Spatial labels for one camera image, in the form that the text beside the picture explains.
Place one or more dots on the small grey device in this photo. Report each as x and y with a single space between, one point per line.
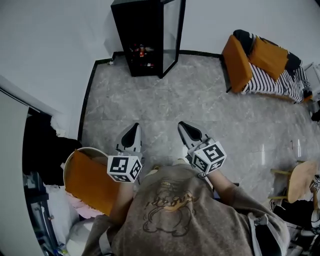
306 85

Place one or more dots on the red lying drink bottle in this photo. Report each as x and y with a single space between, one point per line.
148 65

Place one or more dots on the wooden stool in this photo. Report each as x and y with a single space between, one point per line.
302 180

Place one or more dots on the person's brown printed shirt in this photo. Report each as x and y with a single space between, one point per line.
175 225

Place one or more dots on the white crumpled cloth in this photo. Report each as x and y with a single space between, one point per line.
60 130

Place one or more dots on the pink cloth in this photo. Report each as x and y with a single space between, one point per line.
83 206

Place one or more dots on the black white striped blanket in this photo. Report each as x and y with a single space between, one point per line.
265 82

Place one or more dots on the red drink can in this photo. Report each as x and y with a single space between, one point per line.
141 51

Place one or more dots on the white metal rack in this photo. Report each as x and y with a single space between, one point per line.
312 72

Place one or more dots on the person's left shoe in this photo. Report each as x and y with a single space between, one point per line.
156 167

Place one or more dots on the white pillow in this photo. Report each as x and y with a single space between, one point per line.
78 233

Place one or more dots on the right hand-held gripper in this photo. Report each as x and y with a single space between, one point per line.
210 155

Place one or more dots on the white power plug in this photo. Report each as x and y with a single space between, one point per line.
110 62

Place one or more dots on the white round tub chair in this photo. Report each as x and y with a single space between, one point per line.
97 160

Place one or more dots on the tripod-mounted device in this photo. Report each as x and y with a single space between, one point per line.
317 183

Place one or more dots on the orange chair cushion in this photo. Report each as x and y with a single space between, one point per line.
90 180

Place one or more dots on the person's left forearm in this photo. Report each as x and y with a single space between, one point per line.
123 200

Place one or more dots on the orange sofa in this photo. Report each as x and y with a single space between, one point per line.
235 65

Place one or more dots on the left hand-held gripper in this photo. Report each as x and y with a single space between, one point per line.
120 165

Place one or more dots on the black glass-door fridge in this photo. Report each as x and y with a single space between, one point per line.
140 22

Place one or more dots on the orange square cushion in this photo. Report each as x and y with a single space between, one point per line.
270 57

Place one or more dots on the person's right forearm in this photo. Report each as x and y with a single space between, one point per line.
220 185

